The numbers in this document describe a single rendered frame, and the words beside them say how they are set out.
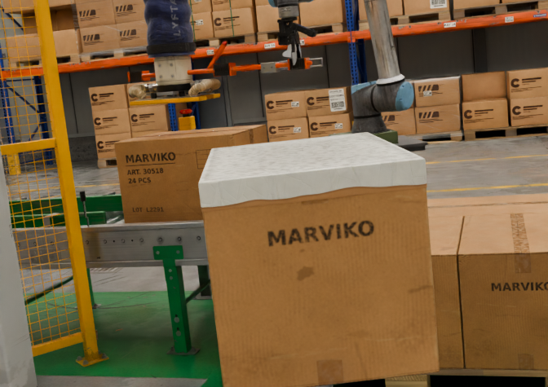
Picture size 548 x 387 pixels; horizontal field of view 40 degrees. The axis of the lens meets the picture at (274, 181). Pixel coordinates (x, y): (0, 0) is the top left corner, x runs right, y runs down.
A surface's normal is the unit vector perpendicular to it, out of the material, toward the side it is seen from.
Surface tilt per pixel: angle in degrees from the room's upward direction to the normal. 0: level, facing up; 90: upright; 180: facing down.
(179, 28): 76
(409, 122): 90
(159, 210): 90
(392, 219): 90
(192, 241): 90
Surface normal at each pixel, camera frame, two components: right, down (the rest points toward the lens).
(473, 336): -0.28, 0.17
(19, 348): 0.96, -0.06
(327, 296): 0.04, 0.14
